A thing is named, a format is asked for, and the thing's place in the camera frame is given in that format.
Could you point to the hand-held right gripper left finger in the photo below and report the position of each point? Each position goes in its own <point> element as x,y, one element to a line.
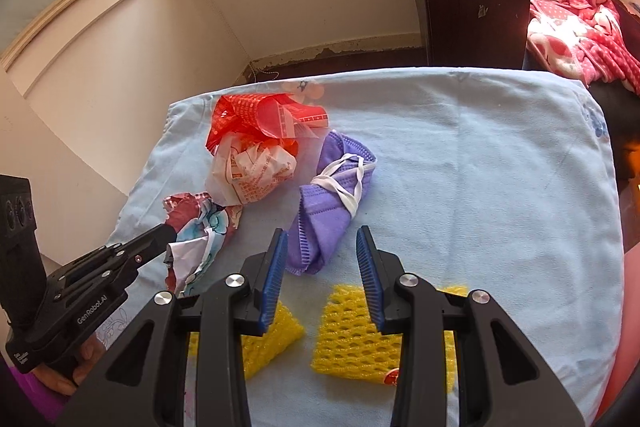
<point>272,277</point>

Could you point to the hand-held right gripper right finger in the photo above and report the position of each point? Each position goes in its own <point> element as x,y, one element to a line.
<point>367,277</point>

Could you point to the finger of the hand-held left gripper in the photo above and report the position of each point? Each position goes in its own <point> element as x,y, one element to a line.
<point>150,237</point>
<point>145,257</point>

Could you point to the cartoon printed wrapper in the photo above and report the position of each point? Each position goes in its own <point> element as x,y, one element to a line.
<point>200,237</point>

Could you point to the purple face mask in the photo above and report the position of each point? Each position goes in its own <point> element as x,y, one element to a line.
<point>320,217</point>

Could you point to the pink plastic bucket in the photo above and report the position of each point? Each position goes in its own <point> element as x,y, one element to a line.
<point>631,307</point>

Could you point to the person's left forearm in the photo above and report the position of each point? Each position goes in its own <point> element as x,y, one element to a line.
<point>30,402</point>

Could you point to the person's left hand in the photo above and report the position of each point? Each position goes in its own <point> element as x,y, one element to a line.
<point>75,369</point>

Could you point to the yellow foam fruit net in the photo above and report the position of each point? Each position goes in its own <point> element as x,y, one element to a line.
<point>280,337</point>

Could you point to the yellow foam net red sticker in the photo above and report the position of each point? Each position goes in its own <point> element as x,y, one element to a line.
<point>345,342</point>

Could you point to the white orange printed wrapper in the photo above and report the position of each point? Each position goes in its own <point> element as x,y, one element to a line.
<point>250,177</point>

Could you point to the light blue cloth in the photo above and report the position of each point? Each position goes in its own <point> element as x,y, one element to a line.
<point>475,207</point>

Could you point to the red plastic bag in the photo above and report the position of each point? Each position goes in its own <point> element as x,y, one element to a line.
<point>245,117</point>

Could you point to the dark wooden cabinet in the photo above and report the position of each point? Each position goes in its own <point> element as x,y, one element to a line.
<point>470,17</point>

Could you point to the pink dotted blanket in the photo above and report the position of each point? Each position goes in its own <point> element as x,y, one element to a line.
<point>575,37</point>

